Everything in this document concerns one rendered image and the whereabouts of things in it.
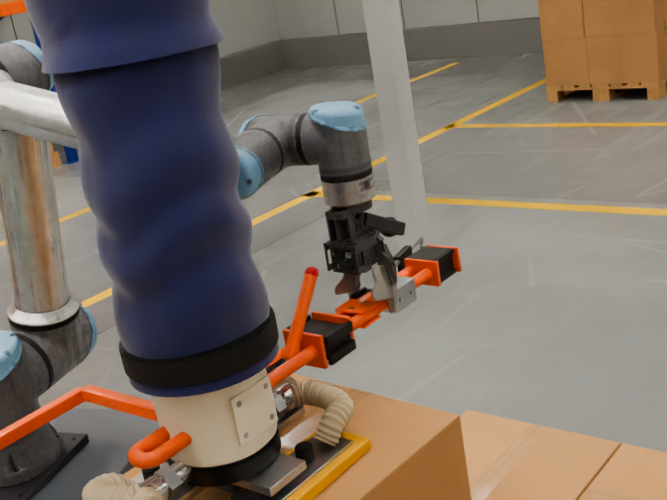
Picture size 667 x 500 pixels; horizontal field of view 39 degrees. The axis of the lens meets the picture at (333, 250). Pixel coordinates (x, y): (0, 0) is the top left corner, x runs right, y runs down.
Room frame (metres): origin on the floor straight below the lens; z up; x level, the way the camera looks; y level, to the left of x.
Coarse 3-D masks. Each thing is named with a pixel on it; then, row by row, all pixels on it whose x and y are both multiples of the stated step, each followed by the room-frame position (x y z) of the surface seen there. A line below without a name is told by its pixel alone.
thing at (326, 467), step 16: (304, 448) 1.23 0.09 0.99; (320, 448) 1.26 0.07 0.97; (336, 448) 1.25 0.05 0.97; (352, 448) 1.26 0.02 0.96; (368, 448) 1.27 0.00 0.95; (320, 464) 1.22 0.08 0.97; (336, 464) 1.22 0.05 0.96; (304, 480) 1.18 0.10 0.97; (320, 480) 1.19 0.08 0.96; (240, 496) 1.13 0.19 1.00; (256, 496) 1.16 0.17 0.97; (272, 496) 1.16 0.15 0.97; (288, 496) 1.15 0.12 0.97; (304, 496) 1.16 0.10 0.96
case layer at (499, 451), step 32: (480, 416) 2.01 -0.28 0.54; (480, 448) 1.87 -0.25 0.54; (512, 448) 1.85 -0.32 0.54; (544, 448) 1.82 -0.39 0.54; (576, 448) 1.80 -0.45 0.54; (608, 448) 1.78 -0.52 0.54; (640, 448) 1.76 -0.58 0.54; (480, 480) 1.74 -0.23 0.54; (512, 480) 1.72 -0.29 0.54; (544, 480) 1.70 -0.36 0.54; (576, 480) 1.68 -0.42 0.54; (608, 480) 1.66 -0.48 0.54; (640, 480) 1.64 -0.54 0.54
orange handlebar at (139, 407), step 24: (336, 312) 1.51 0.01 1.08; (360, 312) 1.48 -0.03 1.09; (288, 360) 1.35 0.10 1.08; (48, 408) 1.33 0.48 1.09; (120, 408) 1.31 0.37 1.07; (144, 408) 1.27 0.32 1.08; (0, 432) 1.27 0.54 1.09; (24, 432) 1.29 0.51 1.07; (168, 432) 1.19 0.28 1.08; (144, 456) 1.12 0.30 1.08; (168, 456) 1.13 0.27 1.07
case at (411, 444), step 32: (320, 416) 1.41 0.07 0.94; (352, 416) 1.39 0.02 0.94; (384, 416) 1.37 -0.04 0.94; (416, 416) 1.36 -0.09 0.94; (448, 416) 1.34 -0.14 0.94; (288, 448) 1.32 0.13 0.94; (384, 448) 1.27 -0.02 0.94; (416, 448) 1.26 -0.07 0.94; (448, 448) 1.31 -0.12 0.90; (352, 480) 1.20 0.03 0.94; (384, 480) 1.19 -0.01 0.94; (416, 480) 1.24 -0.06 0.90; (448, 480) 1.30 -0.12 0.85
